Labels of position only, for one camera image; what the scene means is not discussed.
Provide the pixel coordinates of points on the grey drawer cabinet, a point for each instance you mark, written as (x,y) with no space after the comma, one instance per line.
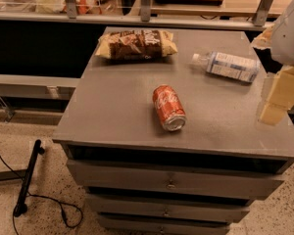
(194,181)

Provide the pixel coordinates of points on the grey metal railing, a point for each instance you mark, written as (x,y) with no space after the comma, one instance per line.
(143,19)

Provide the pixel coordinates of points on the red coca-cola can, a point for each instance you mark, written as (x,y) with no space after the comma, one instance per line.
(169,109)

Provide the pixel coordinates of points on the blue label plastic bottle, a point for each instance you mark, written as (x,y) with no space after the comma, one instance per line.
(226,65)

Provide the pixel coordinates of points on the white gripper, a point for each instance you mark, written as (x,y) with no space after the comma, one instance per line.
(289,38)

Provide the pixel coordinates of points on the black floor stand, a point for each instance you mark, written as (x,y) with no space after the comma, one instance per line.
(25,176)

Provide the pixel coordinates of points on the brown chip bag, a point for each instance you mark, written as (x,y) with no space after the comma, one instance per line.
(140,44)

